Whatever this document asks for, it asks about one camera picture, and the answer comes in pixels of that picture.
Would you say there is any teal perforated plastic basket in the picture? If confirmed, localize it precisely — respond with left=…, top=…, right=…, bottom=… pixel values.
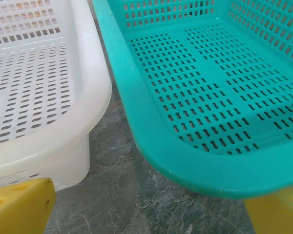
left=91, top=0, right=293, bottom=199

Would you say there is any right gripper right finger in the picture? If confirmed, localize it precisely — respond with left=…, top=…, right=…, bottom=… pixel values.
left=244, top=186, right=293, bottom=234

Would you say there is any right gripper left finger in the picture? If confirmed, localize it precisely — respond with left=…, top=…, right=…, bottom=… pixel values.
left=0, top=177, right=56, bottom=234

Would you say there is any white perforated plastic basket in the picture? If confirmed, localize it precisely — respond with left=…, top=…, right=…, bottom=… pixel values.
left=0, top=0, right=112, bottom=192

